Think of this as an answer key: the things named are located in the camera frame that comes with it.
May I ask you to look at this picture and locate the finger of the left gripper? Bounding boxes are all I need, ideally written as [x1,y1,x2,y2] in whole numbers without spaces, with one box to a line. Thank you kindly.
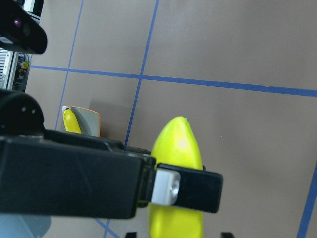
[151,163,223,213]

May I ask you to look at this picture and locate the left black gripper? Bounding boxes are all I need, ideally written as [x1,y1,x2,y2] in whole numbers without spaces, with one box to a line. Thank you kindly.
[0,130,156,219]

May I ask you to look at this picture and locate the yellow banana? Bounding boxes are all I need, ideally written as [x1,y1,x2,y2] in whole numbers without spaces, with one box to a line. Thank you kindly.
[149,116,204,238]
[63,108,82,134]

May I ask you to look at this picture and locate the grey square plate orange rim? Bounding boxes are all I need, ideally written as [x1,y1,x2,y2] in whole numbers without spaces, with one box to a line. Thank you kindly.
[61,105,101,137]

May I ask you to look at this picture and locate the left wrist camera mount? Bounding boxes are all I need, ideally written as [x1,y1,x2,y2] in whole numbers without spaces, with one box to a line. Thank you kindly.
[0,0,48,55]

